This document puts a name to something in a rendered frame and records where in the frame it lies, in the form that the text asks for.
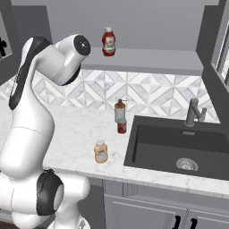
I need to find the grey sink tap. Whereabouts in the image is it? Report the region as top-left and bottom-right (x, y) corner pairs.
(184, 98), (208, 128)

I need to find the grey soap dispenser bottle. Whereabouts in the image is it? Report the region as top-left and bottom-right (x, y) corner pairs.
(114, 98), (127, 123)

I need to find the grey open wall cabinet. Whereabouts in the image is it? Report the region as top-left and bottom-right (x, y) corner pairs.
(10, 0), (221, 77)

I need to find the black cupboard handle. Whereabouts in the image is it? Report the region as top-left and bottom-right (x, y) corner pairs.
(173, 215), (182, 229)
(189, 217), (199, 229)

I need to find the orange condiment bottle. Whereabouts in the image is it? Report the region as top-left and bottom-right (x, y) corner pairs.
(93, 140), (109, 164)

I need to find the dark grey sink basin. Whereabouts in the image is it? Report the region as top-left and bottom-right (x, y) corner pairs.
(123, 114), (229, 182)

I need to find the grey cabinet door with glass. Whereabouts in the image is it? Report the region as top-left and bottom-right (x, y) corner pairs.
(0, 0), (23, 87)

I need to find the small red shaker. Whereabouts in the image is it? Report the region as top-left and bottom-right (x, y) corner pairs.
(116, 117), (128, 134)

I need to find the red ketchup bottle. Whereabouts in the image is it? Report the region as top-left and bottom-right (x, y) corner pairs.
(101, 26), (117, 57)

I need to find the grey base cupboard door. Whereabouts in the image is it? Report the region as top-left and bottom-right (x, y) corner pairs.
(184, 208), (229, 229)
(103, 194), (190, 229)

